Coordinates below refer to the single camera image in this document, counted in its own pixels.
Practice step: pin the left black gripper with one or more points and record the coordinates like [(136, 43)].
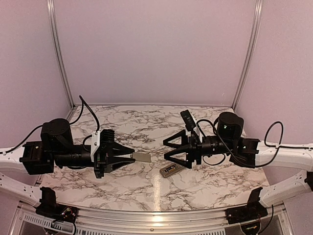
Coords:
[(110, 163)]

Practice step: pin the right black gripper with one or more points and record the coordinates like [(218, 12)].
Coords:
[(194, 151)]

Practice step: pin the grey white remote control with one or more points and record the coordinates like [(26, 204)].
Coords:
[(171, 170)]

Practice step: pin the grey battery compartment cover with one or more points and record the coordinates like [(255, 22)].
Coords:
[(141, 157)]

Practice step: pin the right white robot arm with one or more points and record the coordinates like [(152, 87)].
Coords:
[(253, 153)]

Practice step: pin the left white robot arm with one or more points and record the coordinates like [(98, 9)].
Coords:
[(56, 148)]

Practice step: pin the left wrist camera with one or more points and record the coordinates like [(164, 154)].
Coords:
[(100, 139)]

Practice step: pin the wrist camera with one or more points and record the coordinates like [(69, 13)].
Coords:
[(100, 139), (190, 123)]

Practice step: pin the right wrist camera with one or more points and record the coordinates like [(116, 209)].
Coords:
[(190, 123)]

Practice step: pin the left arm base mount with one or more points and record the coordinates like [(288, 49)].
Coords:
[(48, 207)]

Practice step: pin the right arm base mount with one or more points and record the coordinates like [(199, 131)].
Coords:
[(252, 210)]

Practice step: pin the left aluminium corner post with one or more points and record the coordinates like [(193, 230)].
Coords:
[(58, 52)]

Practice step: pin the aluminium corner post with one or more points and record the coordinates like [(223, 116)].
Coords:
[(249, 53), (58, 52)]

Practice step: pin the right aluminium corner post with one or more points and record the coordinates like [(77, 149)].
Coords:
[(249, 53)]

